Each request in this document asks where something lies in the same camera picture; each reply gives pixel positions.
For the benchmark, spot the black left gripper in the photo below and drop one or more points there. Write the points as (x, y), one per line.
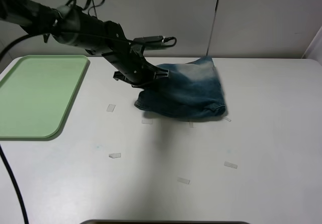
(132, 68)

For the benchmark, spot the children's blue denim shorts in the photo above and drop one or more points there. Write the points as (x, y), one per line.
(191, 91)

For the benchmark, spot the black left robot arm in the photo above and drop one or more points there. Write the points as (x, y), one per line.
(74, 26)

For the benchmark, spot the light green plastic tray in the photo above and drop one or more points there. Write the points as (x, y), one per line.
(36, 94)

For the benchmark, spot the clear tape piece mid left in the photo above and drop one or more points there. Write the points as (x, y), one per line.
(147, 121)

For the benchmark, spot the clear tape piece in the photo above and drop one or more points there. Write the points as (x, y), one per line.
(111, 107)
(183, 180)
(230, 165)
(115, 155)

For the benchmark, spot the clear tape piece front left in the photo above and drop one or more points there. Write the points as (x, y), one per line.
(115, 155)

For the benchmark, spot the clear tape piece front centre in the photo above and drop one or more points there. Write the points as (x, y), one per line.
(183, 180)

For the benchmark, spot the clear tape piece front right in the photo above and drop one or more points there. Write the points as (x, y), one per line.
(230, 165)

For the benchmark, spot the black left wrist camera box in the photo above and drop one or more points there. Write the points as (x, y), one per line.
(150, 42)

